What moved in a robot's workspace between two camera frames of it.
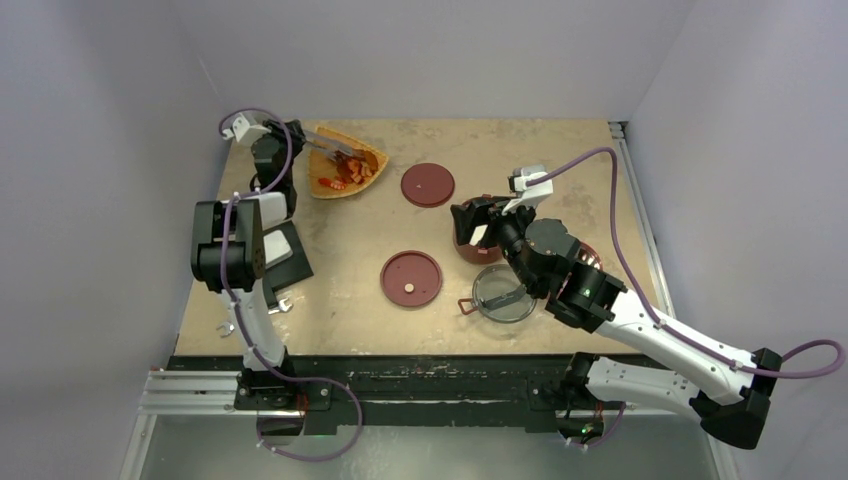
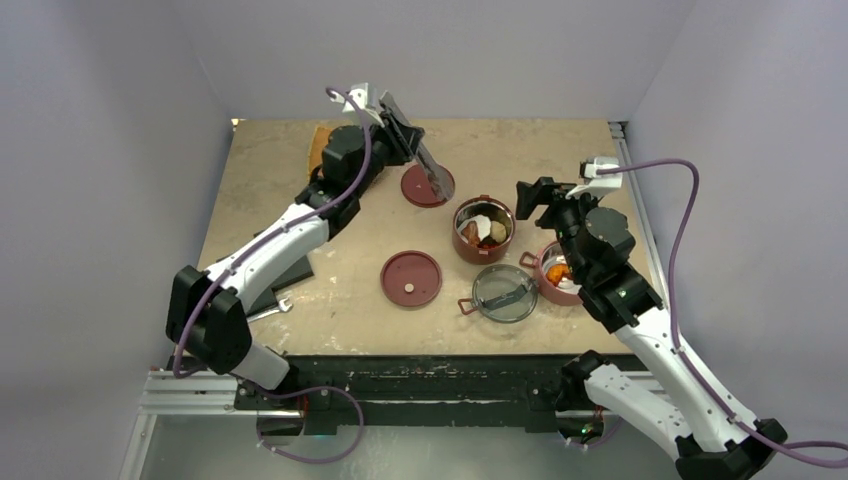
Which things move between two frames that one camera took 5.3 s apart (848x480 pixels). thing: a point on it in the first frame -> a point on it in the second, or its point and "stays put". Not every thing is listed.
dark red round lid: [427, 185] stays put
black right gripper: [482, 212] -> [547, 192]
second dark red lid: [410, 278] stays put
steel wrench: [282, 307] stays put
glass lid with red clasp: [492, 282] stays put
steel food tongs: [328, 146] -> [440, 179]
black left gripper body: [279, 134] -> [386, 148]
